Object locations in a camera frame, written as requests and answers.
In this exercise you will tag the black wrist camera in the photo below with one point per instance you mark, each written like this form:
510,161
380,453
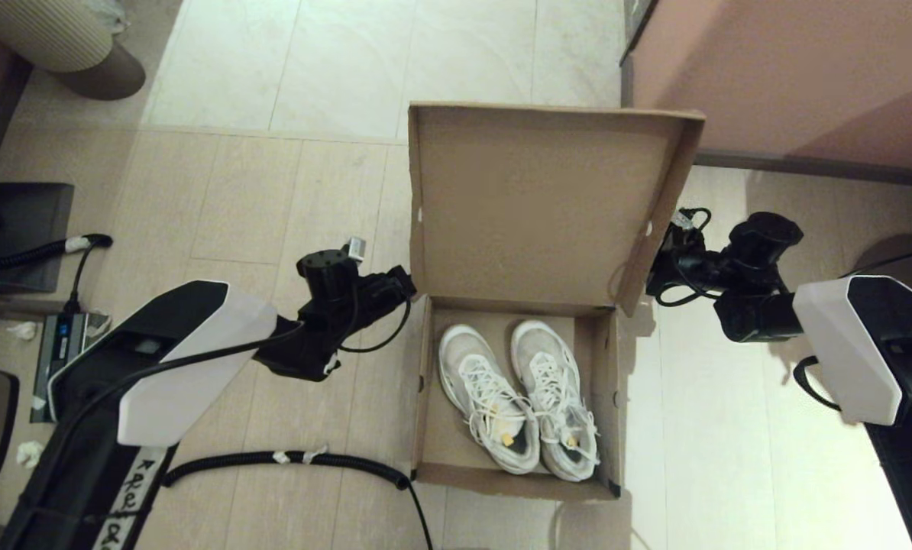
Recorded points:
330,275
765,237

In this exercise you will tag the crumpled white tissue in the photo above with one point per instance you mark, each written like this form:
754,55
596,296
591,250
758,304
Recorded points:
25,331
30,454

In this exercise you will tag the white plastic bag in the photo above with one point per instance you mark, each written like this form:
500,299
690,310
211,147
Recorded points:
112,15

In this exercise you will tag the brown cardboard shoe box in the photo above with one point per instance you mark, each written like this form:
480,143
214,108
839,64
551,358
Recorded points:
532,206

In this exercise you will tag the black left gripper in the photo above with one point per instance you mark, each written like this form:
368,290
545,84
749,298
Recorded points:
360,302

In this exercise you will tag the grey metal power supply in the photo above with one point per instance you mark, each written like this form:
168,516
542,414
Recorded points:
59,340

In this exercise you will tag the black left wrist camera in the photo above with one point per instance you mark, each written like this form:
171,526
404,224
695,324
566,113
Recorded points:
330,275

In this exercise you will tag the brown round stand base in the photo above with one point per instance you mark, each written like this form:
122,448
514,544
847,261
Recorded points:
899,256

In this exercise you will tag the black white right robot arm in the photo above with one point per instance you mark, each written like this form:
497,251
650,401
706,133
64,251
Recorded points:
868,351

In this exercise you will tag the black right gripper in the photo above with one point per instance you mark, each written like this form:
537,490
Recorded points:
700,271

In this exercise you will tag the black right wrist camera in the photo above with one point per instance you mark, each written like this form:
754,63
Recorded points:
765,237

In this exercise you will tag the ribbed beige round bin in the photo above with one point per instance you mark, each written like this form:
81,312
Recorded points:
36,34

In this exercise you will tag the white mesh sneaker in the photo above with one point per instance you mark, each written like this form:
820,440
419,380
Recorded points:
486,397
555,393

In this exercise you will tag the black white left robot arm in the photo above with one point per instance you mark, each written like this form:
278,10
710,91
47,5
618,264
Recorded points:
158,367

